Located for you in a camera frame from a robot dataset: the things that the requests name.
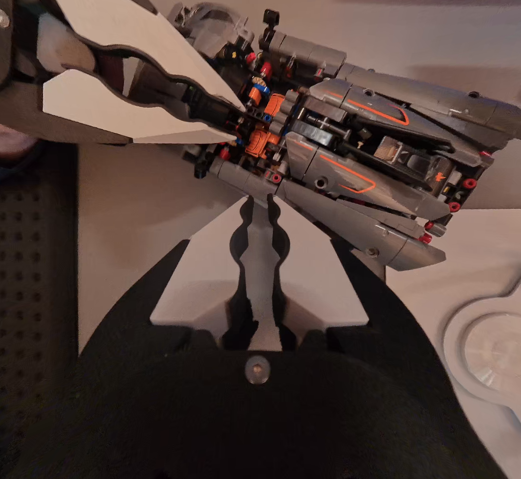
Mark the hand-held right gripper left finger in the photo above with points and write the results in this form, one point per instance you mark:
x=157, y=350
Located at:
x=195, y=279

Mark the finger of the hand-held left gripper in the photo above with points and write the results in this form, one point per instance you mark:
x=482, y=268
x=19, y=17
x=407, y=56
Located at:
x=93, y=108
x=122, y=19

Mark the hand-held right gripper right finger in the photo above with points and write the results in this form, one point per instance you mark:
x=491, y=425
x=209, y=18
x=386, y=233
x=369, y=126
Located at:
x=321, y=283

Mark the grey lego car model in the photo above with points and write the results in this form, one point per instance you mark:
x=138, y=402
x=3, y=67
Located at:
x=366, y=112

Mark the person's left hand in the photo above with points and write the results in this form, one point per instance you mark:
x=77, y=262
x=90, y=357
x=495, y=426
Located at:
x=12, y=145

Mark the black perforated mat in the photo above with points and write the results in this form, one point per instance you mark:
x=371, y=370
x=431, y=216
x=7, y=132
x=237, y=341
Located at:
x=32, y=263

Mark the round translucent disc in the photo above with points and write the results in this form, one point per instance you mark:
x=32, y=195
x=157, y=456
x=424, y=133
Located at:
x=492, y=348

